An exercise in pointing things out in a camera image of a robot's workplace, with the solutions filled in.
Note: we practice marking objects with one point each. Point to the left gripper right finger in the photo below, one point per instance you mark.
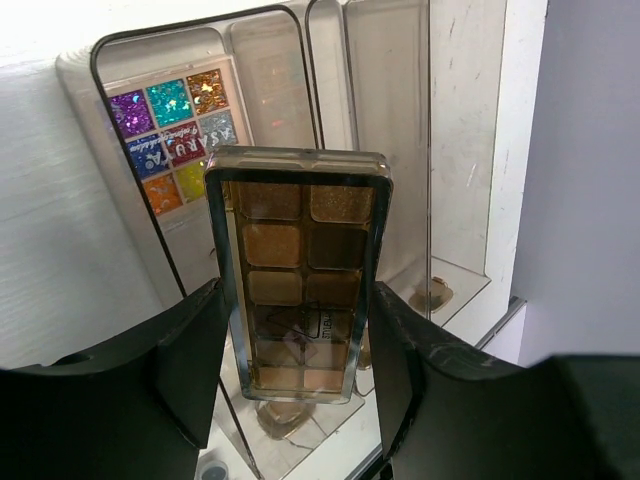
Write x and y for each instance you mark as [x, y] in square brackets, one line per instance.
[448, 410]

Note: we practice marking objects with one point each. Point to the gold brown eyeshadow palette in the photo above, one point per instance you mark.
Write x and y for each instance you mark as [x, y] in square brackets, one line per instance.
[298, 236]

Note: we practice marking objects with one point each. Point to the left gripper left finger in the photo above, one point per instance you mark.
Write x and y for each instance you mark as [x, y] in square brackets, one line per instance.
[136, 406]

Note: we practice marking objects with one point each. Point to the glitter colour eyeshadow palette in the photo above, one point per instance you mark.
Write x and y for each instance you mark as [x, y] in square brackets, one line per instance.
[172, 117]

